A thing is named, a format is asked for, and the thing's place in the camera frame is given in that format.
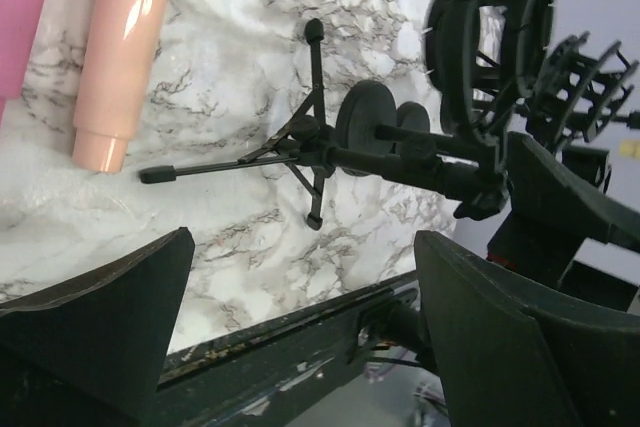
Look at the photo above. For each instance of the yellow microphone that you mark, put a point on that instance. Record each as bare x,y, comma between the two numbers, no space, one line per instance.
630,149

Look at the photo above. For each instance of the peach microphone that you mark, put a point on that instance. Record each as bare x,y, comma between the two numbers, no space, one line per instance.
120,51

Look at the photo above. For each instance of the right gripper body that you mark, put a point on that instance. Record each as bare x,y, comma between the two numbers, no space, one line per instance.
546,255

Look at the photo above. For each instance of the clip desk stand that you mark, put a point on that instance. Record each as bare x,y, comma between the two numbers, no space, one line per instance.
414,118

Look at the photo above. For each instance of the shock mount desk stand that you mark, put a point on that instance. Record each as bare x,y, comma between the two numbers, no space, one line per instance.
571,99

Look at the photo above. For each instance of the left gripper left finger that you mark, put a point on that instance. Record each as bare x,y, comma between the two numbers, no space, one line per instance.
89,351

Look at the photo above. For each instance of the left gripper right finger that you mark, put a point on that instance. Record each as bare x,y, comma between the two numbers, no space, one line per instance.
512,352

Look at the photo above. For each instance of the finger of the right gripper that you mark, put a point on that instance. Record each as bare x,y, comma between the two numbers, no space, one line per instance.
547,191

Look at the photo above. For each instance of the tall shock mount stand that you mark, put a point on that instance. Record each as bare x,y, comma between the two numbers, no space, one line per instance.
482,56

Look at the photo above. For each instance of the pink microphone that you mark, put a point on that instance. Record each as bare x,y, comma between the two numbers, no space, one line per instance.
18,22

